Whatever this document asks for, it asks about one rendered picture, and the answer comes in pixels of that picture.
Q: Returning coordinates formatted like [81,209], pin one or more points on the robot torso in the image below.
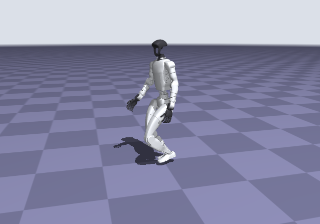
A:
[162,80]

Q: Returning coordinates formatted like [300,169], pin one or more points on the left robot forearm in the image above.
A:
[173,94]

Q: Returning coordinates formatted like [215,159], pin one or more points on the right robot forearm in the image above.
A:
[143,91]

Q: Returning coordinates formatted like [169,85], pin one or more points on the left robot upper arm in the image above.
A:
[170,67]

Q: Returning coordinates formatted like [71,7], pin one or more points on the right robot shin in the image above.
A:
[159,138]

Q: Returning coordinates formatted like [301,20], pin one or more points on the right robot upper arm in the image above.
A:
[150,80]

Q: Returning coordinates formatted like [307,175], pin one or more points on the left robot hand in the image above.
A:
[168,114]

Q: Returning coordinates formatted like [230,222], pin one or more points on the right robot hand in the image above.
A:
[132,103]

